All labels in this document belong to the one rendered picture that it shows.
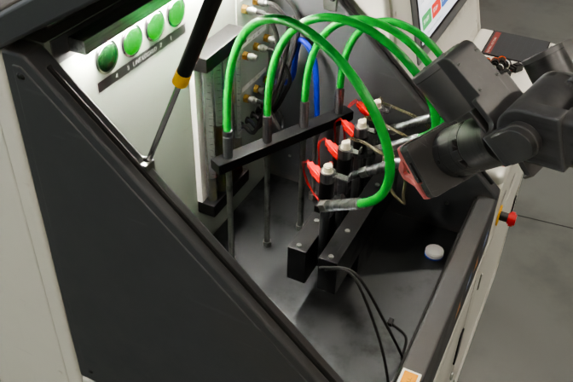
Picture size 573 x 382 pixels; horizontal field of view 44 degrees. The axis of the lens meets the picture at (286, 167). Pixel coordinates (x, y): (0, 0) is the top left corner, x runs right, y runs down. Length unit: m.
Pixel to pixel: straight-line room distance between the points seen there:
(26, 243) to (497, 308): 1.83
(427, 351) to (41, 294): 0.65
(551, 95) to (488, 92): 0.06
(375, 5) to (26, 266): 0.81
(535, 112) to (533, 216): 2.44
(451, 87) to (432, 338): 0.61
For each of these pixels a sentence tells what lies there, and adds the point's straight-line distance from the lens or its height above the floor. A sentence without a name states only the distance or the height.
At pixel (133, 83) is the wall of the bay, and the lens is 1.14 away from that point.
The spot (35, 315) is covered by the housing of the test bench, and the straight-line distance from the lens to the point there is 1.34.
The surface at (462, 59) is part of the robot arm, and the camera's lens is 0.69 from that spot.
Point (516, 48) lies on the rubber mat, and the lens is 2.07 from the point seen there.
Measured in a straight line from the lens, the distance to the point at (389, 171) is 0.98.
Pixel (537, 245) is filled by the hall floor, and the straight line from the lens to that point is 2.94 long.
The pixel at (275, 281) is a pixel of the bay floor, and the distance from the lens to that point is 1.44.
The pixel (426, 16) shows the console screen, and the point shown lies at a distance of 1.66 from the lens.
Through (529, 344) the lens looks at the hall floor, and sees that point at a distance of 2.56.
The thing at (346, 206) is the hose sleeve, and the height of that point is 1.18.
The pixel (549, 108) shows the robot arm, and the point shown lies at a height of 1.55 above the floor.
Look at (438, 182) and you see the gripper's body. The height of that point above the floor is 1.40.
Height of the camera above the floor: 1.87
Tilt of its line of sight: 37 degrees down
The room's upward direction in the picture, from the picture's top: 1 degrees clockwise
